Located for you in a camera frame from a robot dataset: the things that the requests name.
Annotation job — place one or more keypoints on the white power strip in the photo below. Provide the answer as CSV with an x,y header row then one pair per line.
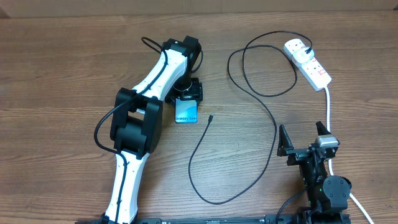
x,y
313,71

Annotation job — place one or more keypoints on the white charger plug adapter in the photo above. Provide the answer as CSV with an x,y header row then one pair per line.
x,y
303,55

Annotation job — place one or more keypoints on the Samsung Galaxy smartphone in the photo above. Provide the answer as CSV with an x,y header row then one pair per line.
x,y
186,111

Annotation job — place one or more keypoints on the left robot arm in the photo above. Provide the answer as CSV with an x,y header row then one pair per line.
x,y
136,124

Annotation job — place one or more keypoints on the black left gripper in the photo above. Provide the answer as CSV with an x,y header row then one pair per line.
x,y
196,93

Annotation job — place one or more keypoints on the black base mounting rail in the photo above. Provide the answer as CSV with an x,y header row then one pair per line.
x,y
267,219

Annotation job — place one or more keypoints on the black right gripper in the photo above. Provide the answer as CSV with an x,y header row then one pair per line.
x,y
297,155

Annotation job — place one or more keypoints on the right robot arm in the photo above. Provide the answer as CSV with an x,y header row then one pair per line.
x,y
327,194

